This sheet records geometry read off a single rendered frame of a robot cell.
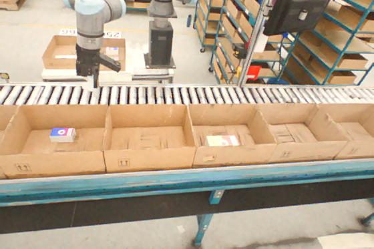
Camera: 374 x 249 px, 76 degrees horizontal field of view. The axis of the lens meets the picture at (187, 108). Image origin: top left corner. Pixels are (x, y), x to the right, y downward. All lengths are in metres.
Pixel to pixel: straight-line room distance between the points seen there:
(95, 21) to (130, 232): 1.52
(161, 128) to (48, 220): 0.70
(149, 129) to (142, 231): 0.90
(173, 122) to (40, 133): 0.68
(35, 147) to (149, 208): 0.63
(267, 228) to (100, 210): 1.33
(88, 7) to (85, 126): 0.68
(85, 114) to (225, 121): 0.76
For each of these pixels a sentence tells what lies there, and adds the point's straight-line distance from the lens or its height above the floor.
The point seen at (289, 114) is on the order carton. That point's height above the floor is 0.96.
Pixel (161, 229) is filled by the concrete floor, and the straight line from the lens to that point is 2.00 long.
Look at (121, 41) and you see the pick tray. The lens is 2.31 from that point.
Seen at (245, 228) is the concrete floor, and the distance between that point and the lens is 2.12.
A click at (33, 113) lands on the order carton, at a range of 1.36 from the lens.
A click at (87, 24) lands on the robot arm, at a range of 0.90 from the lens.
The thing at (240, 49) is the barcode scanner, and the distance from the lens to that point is 1.87.
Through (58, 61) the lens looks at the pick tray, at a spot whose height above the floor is 0.82.
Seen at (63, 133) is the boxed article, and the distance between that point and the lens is 1.31.
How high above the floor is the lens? 1.86
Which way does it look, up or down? 41 degrees down
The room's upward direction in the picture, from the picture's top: 9 degrees clockwise
